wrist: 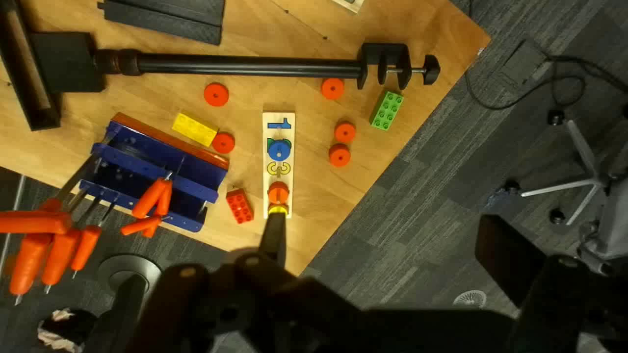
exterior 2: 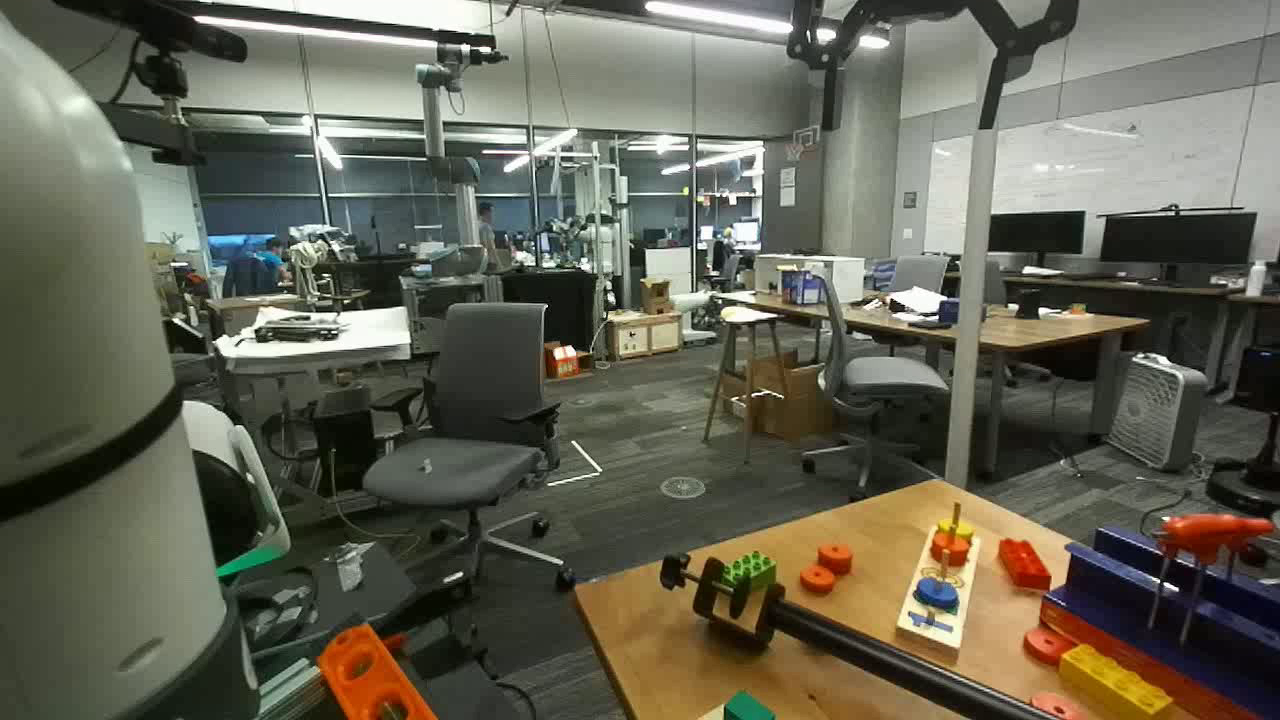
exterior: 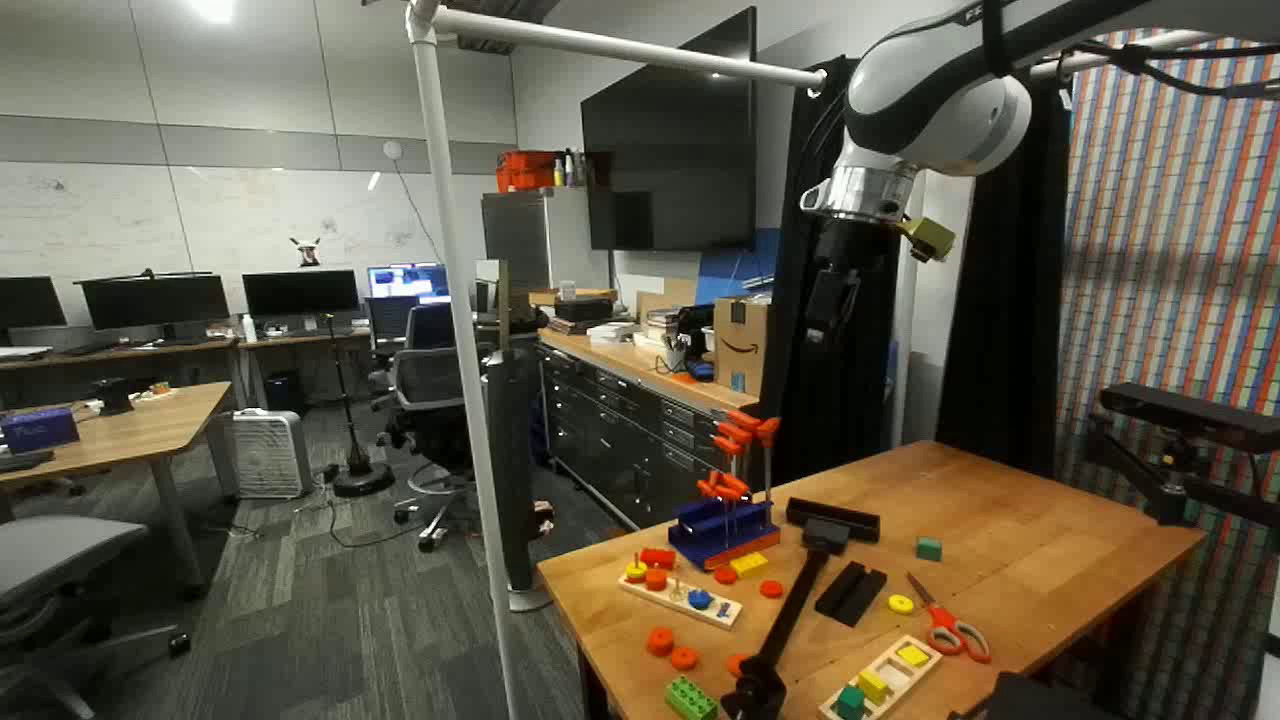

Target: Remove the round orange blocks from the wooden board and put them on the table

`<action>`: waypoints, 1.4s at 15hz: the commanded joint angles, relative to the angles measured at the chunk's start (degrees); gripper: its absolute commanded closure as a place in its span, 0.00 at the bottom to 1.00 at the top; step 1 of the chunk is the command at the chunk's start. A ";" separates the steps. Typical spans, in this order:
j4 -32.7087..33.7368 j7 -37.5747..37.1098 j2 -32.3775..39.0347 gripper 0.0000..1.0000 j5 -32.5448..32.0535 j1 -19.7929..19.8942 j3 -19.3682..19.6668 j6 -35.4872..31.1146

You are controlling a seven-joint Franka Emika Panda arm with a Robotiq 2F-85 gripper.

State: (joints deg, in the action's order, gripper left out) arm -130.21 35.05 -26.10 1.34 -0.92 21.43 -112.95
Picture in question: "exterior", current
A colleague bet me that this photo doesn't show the small green cube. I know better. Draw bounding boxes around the small green cube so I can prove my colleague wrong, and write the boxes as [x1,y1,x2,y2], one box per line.
[917,538,942,561]

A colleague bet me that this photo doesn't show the wooden shape puzzle board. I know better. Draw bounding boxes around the wooden shape puzzle board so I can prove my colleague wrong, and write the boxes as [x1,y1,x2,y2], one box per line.
[820,636,941,720]

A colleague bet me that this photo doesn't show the black plastic tray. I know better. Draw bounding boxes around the black plastic tray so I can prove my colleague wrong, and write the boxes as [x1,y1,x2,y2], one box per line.
[814,562,883,629]

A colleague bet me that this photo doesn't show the grey office chair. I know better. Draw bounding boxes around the grey office chair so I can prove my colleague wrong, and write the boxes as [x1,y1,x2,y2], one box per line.
[389,305,472,551]

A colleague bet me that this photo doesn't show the white metal frame pole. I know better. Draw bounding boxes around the white metal frame pole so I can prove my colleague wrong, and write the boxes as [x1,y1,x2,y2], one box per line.
[402,0,820,720]

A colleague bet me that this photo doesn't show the round orange block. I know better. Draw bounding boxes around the round orange block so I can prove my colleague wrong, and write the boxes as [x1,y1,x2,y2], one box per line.
[639,549,677,572]
[648,629,677,654]
[667,647,700,672]

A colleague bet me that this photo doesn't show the wall mounted black television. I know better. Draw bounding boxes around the wall mounted black television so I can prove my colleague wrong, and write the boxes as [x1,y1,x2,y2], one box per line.
[581,68,756,250]

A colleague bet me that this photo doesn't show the cardboard box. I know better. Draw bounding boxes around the cardboard box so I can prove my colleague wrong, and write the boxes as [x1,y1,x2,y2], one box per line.
[710,298,768,395]

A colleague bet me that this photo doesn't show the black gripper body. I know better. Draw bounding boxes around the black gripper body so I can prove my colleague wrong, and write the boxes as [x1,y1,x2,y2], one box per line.
[802,219,892,348]

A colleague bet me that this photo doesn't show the yellow round piece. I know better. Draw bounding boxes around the yellow round piece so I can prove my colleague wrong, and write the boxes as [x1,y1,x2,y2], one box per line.
[883,590,917,615]

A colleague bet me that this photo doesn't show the green lego block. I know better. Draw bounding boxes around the green lego block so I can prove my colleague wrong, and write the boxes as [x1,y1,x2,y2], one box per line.
[664,675,717,720]

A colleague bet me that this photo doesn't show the wooden office desk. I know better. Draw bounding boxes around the wooden office desk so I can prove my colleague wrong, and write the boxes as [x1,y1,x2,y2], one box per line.
[0,378,241,596]

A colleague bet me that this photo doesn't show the orange spring clamp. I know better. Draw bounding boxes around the orange spring clamp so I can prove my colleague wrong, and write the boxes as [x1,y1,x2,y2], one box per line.
[710,410,778,461]

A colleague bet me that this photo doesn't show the black flat bar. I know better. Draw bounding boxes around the black flat bar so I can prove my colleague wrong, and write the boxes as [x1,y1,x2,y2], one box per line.
[783,497,878,545]

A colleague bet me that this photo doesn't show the black drawer cabinet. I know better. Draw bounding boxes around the black drawer cabinet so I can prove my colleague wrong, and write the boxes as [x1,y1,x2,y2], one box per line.
[540,335,749,526]

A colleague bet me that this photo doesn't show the blue clamp rack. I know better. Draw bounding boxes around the blue clamp rack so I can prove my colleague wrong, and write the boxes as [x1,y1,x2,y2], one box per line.
[667,500,778,566]

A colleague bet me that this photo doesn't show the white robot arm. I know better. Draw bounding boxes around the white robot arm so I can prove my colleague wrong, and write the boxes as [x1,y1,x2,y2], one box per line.
[794,0,1280,231]

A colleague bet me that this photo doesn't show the yellow lego block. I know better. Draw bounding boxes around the yellow lego block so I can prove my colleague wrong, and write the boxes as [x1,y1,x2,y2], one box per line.
[728,551,768,574]

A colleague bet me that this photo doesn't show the orange handled scissors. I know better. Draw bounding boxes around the orange handled scissors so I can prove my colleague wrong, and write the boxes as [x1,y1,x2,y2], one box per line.
[911,579,992,663]

